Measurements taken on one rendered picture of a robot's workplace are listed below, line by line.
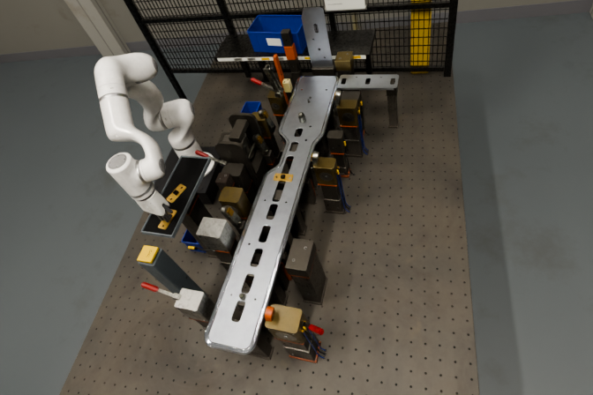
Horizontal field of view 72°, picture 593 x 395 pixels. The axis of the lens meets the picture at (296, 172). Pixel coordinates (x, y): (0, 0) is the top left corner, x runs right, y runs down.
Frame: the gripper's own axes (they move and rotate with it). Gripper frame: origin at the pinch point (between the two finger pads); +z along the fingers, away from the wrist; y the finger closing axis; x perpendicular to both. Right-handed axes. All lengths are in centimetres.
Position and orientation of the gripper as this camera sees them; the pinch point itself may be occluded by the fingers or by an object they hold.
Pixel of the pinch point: (164, 215)
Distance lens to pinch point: 158.1
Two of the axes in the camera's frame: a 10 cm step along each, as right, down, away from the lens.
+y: 9.0, 1.8, -3.9
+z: 2.1, 6.1, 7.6
